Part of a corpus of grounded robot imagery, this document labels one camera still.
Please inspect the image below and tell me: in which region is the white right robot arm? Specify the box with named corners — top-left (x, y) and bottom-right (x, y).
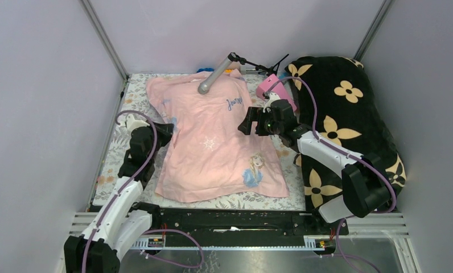
top-left (238, 100), bottom-right (396, 234)

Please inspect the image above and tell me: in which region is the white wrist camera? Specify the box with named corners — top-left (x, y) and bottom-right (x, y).
top-left (124, 114), bottom-right (150, 132)
top-left (263, 92), bottom-right (281, 113)

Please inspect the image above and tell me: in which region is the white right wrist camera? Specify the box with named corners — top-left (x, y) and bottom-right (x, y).
top-left (263, 92), bottom-right (281, 113)

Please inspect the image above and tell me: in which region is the black blanket with yellow flowers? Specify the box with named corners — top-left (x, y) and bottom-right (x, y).
top-left (285, 56), bottom-right (407, 195)

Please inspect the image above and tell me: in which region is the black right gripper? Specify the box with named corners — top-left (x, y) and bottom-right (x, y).
top-left (238, 106), bottom-right (283, 137)

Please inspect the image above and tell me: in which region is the blue toy car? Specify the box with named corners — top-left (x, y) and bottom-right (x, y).
top-left (196, 68), bottom-right (215, 73)

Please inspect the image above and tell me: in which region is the pink pillow with princess print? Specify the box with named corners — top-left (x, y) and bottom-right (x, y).
top-left (146, 71), bottom-right (289, 202)

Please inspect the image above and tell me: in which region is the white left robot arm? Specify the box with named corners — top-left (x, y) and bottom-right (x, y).
top-left (64, 121), bottom-right (174, 272)

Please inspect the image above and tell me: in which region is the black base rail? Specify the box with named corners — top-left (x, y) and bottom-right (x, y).
top-left (89, 202), bottom-right (350, 249)

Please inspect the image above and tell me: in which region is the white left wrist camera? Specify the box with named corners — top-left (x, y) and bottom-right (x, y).
top-left (124, 114), bottom-right (150, 132)

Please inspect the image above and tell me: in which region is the pink metronome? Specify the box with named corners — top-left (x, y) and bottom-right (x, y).
top-left (256, 74), bottom-right (297, 111)

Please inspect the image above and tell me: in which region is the floral patterned bed sheet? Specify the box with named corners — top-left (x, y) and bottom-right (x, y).
top-left (88, 73), bottom-right (306, 211)

